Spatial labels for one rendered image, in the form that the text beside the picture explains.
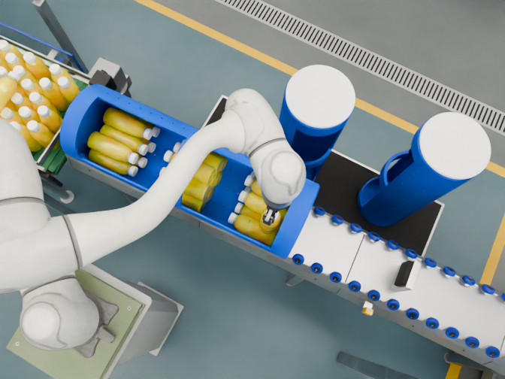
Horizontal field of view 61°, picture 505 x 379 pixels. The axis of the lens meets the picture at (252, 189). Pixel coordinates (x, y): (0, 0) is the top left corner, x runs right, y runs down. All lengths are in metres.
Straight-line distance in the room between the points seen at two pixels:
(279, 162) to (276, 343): 1.75
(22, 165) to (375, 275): 1.27
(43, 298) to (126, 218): 0.57
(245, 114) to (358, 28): 2.38
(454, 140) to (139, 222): 1.33
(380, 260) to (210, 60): 1.88
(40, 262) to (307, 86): 1.27
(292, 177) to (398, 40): 2.51
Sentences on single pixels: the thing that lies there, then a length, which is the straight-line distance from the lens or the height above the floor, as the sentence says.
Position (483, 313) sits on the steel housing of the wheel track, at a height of 0.93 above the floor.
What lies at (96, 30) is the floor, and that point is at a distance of 3.31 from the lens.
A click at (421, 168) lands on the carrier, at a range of 1.80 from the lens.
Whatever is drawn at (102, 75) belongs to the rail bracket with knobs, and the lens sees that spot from 1.88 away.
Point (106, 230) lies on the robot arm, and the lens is 0.80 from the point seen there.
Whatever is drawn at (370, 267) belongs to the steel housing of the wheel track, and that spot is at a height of 0.93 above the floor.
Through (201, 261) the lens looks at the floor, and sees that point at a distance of 2.56.
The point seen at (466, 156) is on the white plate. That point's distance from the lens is 1.83.
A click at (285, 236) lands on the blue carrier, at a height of 1.20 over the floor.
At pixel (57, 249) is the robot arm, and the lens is 0.78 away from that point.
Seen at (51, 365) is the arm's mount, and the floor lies 1.04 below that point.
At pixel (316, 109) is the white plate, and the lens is 1.71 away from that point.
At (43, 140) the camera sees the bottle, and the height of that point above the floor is 1.00.
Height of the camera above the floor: 2.53
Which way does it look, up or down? 73 degrees down
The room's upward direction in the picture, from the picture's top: 7 degrees clockwise
